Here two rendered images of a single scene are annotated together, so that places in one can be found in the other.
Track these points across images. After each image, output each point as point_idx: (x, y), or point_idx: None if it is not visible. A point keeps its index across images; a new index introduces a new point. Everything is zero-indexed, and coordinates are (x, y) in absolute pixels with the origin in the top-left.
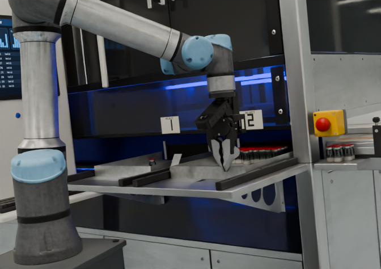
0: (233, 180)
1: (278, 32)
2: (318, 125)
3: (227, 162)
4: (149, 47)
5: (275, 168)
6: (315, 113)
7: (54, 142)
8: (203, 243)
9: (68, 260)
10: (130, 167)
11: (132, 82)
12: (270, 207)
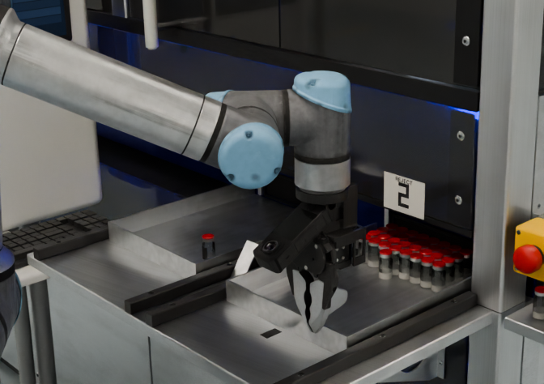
0: (311, 377)
1: (473, 44)
2: (518, 261)
3: (316, 321)
4: (155, 140)
5: (418, 329)
6: (520, 229)
7: None
8: None
9: None
10: (163, 251)
11: (203, 44)
12: (410, 375)
